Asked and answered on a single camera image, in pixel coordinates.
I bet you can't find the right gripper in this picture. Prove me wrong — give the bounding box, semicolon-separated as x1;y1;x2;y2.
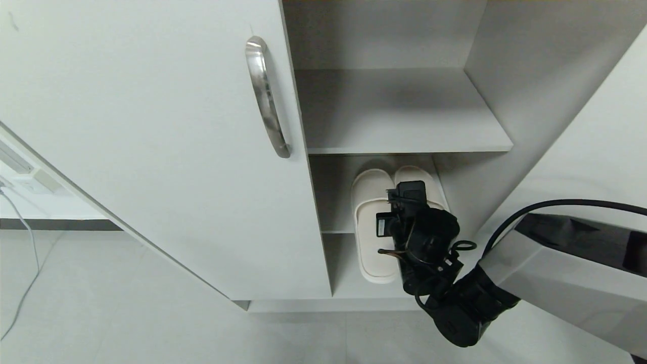
376;203;461;265

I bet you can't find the white slipper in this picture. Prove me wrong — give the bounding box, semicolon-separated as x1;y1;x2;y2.
351;168;401;284
394;165;450;213

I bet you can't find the white cabinet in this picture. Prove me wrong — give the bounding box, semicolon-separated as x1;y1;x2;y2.
234;0;647;312

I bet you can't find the plain white cabinet door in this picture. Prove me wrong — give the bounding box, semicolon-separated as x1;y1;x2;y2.
473;24;647;263

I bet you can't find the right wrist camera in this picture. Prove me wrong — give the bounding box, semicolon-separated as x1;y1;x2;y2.
387;180;429;208

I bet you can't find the black cable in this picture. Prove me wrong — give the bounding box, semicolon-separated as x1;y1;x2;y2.
480;199;647;258

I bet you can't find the white cabinet door, metal handle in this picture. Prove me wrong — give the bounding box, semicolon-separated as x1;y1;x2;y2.
0;0;333;302

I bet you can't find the grey cable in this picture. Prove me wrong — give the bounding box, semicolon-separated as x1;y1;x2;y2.
0;186;42;340

